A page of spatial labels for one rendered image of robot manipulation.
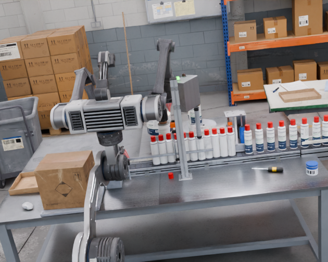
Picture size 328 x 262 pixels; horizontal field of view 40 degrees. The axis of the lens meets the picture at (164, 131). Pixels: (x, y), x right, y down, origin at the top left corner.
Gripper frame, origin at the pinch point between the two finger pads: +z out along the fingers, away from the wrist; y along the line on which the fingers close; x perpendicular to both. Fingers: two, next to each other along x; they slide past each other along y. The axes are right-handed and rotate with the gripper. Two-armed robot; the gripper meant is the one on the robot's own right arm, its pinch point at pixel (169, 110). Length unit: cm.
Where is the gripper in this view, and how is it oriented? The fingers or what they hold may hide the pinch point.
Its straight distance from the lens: 314.3
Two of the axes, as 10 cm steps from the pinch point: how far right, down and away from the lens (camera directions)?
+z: 1.3, 9.2, 3.8
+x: -0.2, 3.9, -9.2
